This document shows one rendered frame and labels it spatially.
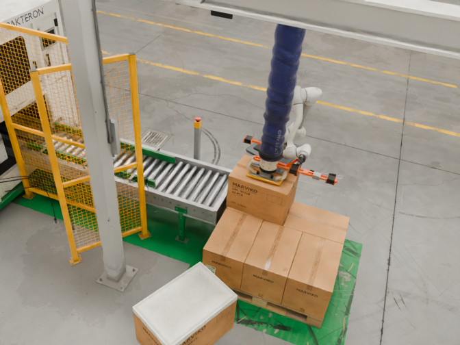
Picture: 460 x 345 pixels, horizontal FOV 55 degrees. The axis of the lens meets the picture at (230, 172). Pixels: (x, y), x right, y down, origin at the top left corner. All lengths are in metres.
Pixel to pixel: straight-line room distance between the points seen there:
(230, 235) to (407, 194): 2.77
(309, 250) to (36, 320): 2.54
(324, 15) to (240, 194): 2.98
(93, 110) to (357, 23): 2.17
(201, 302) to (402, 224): 3.17
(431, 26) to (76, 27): 2.15
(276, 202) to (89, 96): 1.99
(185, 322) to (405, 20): 2.27
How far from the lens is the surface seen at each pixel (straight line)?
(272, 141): 3.98
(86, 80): 3.19
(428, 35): 1.58
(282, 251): 4.18
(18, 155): 5.34
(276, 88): 3.71
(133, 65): 3.77
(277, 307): 4.44
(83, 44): 3.08
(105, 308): 4.45
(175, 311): 3.14
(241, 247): 4.15
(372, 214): 5.66
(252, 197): 4.31
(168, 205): 4.62
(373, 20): 1.57
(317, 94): 4.55
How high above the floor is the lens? 3.62
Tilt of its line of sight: 38 degrees down
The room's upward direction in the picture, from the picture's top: 5 degrees clockwise
